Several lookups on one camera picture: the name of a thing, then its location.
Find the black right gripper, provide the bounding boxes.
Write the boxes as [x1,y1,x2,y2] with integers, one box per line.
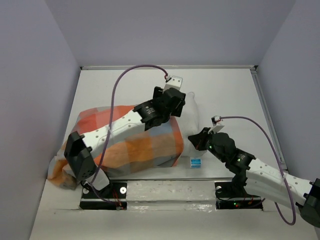
[188,127,226,163]

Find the white pillow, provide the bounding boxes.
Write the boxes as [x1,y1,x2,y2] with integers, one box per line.
[176,92,207,158]

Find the multicolour checked pillowcase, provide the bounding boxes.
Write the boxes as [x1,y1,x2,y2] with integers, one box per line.
[47,117,184,190]

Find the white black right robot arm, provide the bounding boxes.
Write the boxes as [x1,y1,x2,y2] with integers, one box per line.
[188,127,320,228]

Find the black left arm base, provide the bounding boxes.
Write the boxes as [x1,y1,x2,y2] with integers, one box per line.
[79,181,128,211]

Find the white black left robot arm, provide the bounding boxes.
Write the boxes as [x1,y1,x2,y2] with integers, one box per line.
[64,87,186,198]

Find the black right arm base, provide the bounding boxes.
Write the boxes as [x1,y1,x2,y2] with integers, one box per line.
[214,177,263,210]

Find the blue white pillow label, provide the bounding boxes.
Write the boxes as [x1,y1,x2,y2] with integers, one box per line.
[190,157,202,169]

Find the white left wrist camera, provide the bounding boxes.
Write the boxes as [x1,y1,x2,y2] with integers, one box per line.
[163,75,183,91]

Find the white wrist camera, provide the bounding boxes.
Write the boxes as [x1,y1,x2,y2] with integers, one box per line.
[208,115,224,134]
[163,75,183,91]

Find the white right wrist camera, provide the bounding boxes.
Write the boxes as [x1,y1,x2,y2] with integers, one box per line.
[208,115,224,134]

